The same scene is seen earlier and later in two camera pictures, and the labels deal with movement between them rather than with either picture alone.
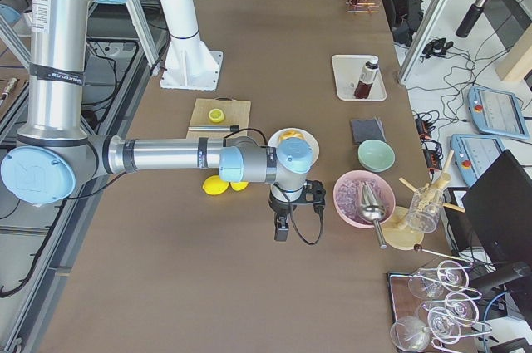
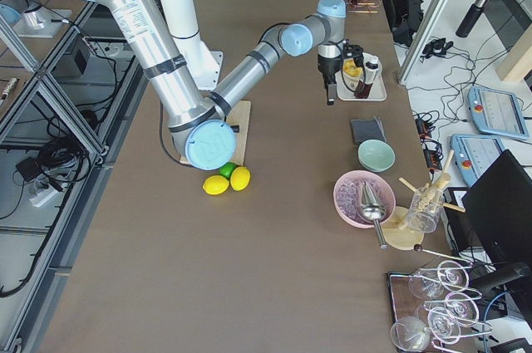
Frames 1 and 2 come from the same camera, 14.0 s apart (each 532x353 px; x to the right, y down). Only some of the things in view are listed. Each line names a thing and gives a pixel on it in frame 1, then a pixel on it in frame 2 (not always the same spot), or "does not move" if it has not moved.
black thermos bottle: (471, 17) does not move
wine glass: (427, 284) does not move
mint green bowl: (376, 155) does not move
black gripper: (315, 192) -> (354, 51)
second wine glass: (452, 275) does not move
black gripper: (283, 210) -> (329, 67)
